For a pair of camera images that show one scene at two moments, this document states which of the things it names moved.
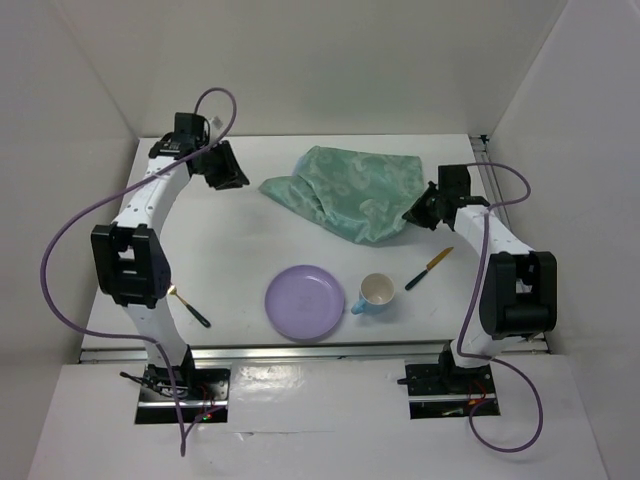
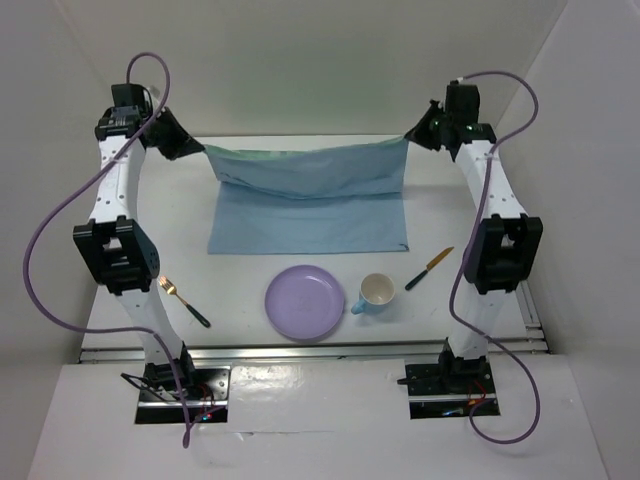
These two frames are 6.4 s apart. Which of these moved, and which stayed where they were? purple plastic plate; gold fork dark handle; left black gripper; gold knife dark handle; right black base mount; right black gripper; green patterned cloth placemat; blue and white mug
Moved: green patterned cloth placemat; right black gripper; left black gripper
Stayed: purple plastic plate; right black base mount; gold fork dark handle; blue and white mug; gold knife dark handle
